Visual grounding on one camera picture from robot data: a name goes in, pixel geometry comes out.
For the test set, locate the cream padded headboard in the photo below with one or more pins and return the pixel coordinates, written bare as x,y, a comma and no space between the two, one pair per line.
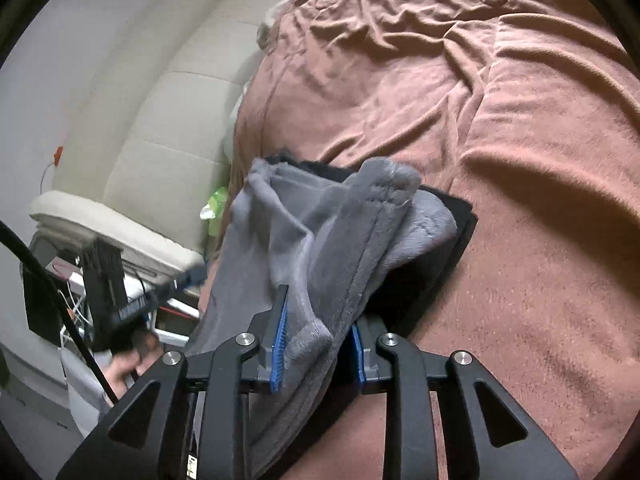
152,141

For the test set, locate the brown fleece blanket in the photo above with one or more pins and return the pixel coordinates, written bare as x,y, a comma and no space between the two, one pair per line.
528,109

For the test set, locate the green plastic bag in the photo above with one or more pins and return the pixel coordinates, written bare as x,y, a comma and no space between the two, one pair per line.
213,210

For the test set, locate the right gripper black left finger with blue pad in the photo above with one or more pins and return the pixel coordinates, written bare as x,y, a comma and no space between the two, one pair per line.
185,403

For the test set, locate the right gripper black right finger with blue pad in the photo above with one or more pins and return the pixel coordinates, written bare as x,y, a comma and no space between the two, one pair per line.
450,407

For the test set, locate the person's left hand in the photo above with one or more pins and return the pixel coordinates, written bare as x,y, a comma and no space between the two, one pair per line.
137,360

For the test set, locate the grey fleece garment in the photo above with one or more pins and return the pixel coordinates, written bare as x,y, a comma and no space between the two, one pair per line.
244,285

